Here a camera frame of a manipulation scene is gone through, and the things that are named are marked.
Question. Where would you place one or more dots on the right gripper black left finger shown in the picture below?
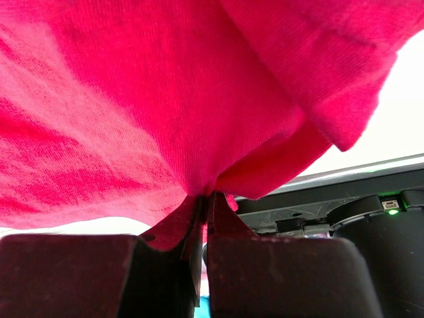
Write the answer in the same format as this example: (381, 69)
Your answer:
(155, 274)

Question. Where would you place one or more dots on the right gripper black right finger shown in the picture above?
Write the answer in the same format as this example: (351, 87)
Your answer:
(253, 276)

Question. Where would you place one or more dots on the crimson red t shirt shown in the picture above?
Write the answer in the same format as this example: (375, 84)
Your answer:
(123, 108)

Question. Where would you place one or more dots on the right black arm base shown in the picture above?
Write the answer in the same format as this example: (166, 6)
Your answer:
(313, 200)

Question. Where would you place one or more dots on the teal folded t shirt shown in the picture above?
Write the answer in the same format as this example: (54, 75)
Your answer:
(203, 310)

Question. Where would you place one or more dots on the aluminium front rail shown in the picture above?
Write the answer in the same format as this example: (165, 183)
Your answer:
(354, 170)

